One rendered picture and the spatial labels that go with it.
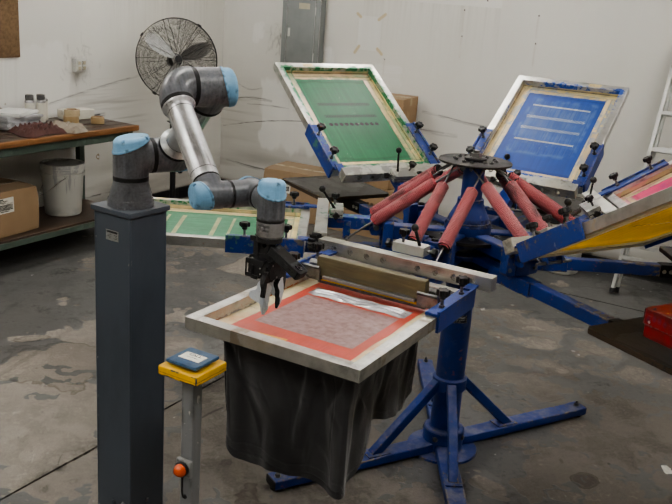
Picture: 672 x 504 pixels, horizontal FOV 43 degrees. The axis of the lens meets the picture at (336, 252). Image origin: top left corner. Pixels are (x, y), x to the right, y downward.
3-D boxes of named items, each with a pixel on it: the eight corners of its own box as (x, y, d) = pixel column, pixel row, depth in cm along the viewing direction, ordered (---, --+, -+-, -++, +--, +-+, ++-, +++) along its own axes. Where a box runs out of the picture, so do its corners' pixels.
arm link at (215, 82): (139, 147, 290) (190, 57, 246) (181, 146, 298) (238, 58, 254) (147, 179, 287) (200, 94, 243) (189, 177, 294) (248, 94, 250)
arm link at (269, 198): (277, 175, 232) (292, 182, 225) (275, 215, 235) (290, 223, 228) (251, 177, 228) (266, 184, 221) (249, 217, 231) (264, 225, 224)
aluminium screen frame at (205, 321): (359, 383, 224) (360, 370, 223) (184, 328, 251) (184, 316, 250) (471, 303, 289) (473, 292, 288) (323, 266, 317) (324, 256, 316)
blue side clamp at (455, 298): (437, 333, 264) (440, 312, 262) (423, 329, 266) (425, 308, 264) (474, 307, 289) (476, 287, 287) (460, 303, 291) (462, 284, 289)
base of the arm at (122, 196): (97, 203, 283) (97, 174, 280) (131, 196, 295) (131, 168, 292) (130, 212, 275) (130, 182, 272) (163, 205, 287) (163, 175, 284)
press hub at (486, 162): (465, 480, 361) (506, 164, 321) (383, 451, 379) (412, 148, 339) (497, 442, 393) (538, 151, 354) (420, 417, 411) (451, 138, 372)
